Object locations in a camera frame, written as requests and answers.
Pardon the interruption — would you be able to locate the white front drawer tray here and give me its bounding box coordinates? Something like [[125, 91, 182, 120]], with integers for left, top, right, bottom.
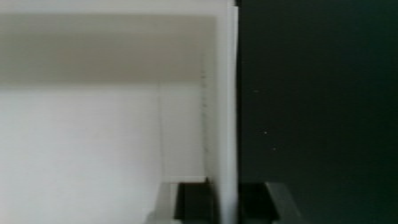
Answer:
[[0, 0, 239, 224]]

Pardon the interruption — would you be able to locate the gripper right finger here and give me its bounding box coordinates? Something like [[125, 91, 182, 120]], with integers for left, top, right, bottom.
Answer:
[[239, 182, 306, 224]]

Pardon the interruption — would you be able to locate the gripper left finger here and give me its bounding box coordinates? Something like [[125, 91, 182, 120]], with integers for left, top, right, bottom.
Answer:
[[151, 179, 217, 224]]

